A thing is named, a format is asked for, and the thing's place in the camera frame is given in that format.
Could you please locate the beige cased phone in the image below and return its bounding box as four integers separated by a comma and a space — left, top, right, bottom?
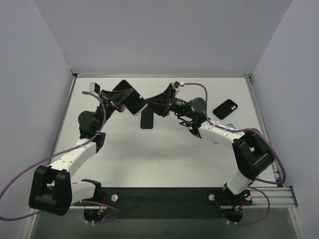
113, 80, 148, 116

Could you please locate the black phone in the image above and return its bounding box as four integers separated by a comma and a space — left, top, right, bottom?
140, 109, 154, 129

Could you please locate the black phone case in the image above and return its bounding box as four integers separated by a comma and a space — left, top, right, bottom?
212, 99, 238, 120

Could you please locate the light blue cased phone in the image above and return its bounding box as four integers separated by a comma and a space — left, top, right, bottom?
213, 123, 236, 144

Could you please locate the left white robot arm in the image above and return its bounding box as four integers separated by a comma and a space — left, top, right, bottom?
29, 88, 140, 216

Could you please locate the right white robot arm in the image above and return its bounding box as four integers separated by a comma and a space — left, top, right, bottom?
146, 82, 275, 195

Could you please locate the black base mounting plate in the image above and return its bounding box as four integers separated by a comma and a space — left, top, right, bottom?
75, 187, 252, 221

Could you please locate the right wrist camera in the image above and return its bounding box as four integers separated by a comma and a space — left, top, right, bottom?
172, 81, 185, 90

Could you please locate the aluminium front rail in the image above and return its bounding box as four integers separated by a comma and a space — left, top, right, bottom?
29, 185, 299, 209

